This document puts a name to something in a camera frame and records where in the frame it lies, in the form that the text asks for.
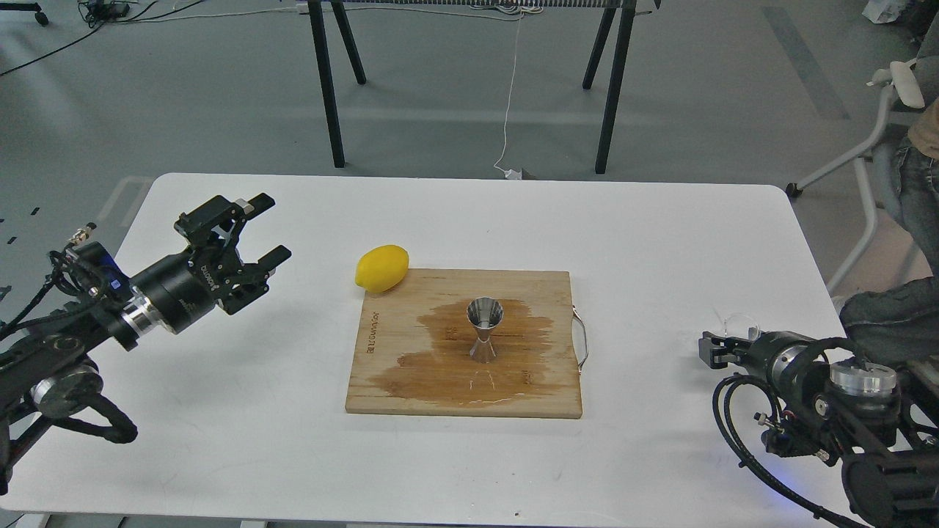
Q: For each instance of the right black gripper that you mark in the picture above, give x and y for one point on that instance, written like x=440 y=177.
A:
x=777 y=359

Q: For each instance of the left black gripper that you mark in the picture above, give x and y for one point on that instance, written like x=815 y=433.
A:
x=172 y=294

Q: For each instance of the steel double jigger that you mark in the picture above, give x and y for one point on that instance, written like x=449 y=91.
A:
x=485 y=314

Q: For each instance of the clear glass cup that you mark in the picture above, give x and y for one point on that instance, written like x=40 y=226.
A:
x=740 y=325

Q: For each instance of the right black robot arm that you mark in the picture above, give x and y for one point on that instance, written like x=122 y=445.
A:
x=831 y=400

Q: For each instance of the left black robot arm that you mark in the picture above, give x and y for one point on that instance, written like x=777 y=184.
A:
x=48 y=377

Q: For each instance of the yellow lemon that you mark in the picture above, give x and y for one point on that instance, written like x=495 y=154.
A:
x=382 y=268

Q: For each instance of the person in brown shirt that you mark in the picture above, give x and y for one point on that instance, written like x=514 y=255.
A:
x=899 y=325

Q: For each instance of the wooden cutting board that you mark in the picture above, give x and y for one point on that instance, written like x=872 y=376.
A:
x=412 y=351

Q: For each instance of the white office chair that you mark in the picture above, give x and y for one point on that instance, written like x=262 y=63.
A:
x=907 y=86

